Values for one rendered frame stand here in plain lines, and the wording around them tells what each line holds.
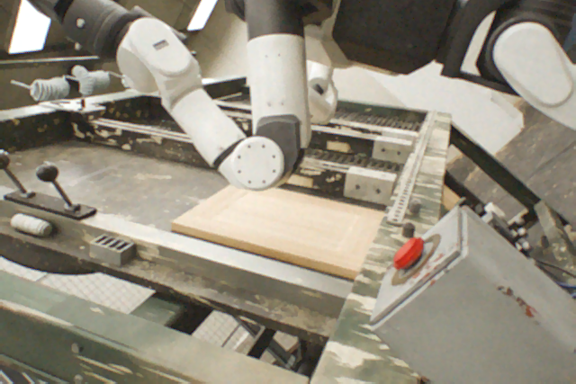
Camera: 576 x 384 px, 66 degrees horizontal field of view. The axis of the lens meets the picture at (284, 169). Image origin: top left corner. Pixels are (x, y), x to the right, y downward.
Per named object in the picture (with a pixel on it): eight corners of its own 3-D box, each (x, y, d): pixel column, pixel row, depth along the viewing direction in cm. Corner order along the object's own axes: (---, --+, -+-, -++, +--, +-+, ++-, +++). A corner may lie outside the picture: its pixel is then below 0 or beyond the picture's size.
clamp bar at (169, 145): (388, 209, 116) (404, 118, 109) (40, 133, 153) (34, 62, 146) (393, 196, 125) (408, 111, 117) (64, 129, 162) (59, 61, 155)
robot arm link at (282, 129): (318, 183, 75) (309, 50, 75) (311, 188, 62) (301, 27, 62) (251, 188, 77) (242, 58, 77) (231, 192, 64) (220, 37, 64)
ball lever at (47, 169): (76, 220, 88) (42, 174, 78) (61, 216, 89) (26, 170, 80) (88, 206, 90) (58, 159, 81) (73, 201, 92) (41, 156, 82)
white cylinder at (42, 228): (11, 230, 88) (41, 239, 86) (9, 217, 87) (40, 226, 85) (23, 225, 91) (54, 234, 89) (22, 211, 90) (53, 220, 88)
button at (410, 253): (434, 261, 41) (417, 245, 41) (404, 286, 43) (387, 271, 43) (436, 243, 44) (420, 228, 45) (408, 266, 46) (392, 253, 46)
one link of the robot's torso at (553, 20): (565, 19, 81) (498, 3, 84) (583, 15, 69) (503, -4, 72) (533, 89, 85) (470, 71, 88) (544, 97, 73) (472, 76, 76)
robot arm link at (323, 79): (334, 121, 126) (341, 85, 132) (312, 104, 121) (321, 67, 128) (317, 128, 131) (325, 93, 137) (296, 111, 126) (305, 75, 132)
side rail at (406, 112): (424, 132, 240) (427, 111, 237) (240, 103, 275) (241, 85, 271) (425, 129, 247) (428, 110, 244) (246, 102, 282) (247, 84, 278)
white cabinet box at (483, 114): (524, 129, 435) (364, -5, 454) (478, 167, 466) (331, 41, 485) (522, 113, 486) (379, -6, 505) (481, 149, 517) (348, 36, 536)
